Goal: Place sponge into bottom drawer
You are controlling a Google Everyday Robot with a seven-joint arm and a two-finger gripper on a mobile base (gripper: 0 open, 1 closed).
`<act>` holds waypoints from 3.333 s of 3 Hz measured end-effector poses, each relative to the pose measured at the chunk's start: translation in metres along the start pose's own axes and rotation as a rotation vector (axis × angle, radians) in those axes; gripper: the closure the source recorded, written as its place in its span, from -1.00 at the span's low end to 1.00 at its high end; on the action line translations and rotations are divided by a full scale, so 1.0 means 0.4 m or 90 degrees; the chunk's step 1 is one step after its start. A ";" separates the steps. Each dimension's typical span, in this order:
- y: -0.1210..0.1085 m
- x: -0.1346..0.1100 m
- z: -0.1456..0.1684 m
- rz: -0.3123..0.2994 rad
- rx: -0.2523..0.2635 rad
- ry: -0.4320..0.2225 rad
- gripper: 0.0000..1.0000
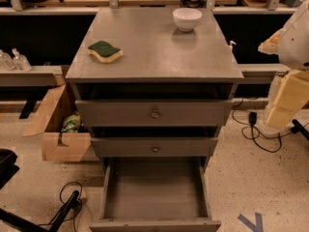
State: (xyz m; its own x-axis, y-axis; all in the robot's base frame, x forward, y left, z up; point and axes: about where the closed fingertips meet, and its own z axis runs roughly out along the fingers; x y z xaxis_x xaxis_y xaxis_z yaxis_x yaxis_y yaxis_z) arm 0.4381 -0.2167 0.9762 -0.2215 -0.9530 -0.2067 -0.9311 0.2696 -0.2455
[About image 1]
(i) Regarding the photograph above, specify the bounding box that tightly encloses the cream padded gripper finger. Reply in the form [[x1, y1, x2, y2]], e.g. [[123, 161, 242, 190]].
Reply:
[[258, 29, 282, 55], [266, 70, 309, 129]]

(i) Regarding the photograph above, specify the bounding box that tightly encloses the green and yellow sponge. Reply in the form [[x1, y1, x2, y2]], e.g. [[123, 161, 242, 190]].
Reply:
[[87, 41, 123, 63]]

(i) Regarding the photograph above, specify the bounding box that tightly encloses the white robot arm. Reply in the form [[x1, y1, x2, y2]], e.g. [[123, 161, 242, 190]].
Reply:
[[258, 1, 309, 130]]

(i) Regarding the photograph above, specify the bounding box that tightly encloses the grey top drawer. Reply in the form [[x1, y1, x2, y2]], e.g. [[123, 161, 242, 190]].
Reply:
[[75, 101, 232, 127]]

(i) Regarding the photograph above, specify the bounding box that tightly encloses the grey wooden drawer cabinet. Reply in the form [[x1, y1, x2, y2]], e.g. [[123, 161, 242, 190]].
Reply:
[[65, 6, 244, 176]]

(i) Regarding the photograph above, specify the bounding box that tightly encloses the grey open bottom drawer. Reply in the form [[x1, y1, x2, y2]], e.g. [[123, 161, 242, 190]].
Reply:
[[90, 158, 221, 232]]

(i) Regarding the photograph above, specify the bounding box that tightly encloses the grey middle drawer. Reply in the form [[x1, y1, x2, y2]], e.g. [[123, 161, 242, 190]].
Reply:
[[91, 137, 217, 158]]

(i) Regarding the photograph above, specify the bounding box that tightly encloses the black stand leg right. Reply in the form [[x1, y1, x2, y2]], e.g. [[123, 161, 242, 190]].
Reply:
[[291, 119, 309, 140]]

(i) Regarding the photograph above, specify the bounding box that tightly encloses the small white pump bottle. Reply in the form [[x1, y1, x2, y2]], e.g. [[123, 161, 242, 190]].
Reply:
[[229, 41, 237, 52]]

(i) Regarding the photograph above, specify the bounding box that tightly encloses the white ceramic bowl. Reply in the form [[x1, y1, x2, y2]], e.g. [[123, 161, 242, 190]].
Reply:
[[173, 8, 203, 32]]

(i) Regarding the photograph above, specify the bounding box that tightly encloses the green snack bag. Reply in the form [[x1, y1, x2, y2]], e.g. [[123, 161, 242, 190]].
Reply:
[[61, 111, 81, 133]]

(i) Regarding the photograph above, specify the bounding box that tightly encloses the open cardboard box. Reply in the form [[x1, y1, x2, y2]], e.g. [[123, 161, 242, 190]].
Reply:
[[23, 85, 98, 162]]

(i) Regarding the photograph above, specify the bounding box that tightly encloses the clear sanitizer bottle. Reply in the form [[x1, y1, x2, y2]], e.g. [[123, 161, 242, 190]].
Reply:
[[0, 50, 15, 71], [12, 48, 32, 72]]

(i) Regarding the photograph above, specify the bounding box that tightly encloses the black stand base left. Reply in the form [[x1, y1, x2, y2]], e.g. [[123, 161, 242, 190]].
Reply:
[[0, 149, 82, 232]]

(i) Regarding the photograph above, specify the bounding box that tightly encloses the black power adapter with cable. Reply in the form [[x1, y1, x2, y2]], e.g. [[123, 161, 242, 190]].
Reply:
[[232, 111, 295, 154]]

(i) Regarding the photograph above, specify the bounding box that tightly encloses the black cable loop left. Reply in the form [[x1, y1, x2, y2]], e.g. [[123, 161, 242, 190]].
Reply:
[[38, 181, 85, 232]]

